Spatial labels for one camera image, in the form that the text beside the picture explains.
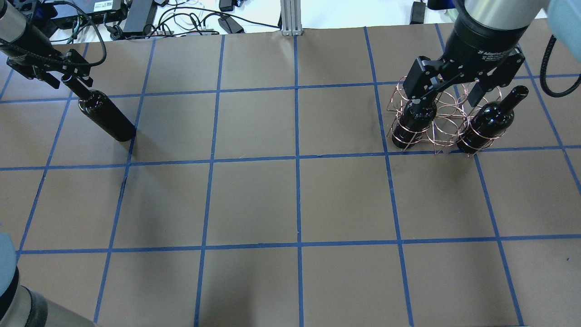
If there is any dark bottle in basket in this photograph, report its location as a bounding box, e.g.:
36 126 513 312
391 101 437 150
456 85 529 155

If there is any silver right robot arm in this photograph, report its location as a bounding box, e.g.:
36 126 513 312
403 0 580 108

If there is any dark bottle in basket left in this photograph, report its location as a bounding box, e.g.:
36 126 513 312
391 101 437 150

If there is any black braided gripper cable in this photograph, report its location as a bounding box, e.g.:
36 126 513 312
0 0 108 69

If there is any aluminium frame post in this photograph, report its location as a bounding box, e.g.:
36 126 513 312
280 0 303 36

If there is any dark bottle in basket right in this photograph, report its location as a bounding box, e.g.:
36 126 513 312
456 85 529 155

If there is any dark wine bottle being moved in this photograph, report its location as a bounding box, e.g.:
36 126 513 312
61 74 137 142

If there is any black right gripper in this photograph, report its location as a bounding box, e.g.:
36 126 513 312
403 18 526 108

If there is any black power adapter brick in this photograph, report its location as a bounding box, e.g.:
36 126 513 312
122 0 157 38

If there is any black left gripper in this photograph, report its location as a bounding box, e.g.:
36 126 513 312
5 43 94 89

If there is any copper wire wine basket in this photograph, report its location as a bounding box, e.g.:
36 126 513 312
387 76 506 154

